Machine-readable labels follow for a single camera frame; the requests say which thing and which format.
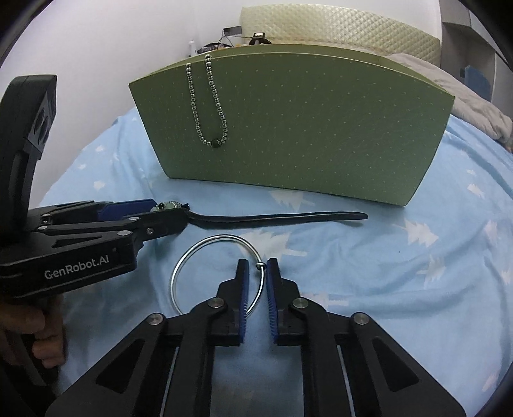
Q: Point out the grey blanket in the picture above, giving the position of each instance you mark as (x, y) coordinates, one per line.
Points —
(473, 100)

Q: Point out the white wardrobe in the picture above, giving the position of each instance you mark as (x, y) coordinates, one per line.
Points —
(461, 36)

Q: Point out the grey wall socket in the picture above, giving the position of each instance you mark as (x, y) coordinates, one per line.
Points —
(232, 31)

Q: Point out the person's left hand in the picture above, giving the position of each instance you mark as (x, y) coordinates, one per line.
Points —
(52, 341)

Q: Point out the silver metal bangle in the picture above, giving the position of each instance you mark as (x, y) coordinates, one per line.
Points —
(259, 265)

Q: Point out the cream quilted headboard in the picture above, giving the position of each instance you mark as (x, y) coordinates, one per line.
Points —
(340, 28)

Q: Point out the green cardboard box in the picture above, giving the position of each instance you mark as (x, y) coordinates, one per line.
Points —
(320, 140)

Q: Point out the blue chair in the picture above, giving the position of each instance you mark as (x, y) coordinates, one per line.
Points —
(477, 82)

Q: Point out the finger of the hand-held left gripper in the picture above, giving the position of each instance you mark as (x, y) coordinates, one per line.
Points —
(128, 208)
(164, 222)

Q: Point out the small black device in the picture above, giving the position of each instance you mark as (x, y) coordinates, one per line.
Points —
(258, 39)

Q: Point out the small white bottle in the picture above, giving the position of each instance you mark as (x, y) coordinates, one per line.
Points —
(192, 50)

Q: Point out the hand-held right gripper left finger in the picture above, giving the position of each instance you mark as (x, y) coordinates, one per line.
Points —
(242, 308)

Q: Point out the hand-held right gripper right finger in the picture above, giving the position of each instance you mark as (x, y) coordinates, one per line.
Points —
(271, 308)

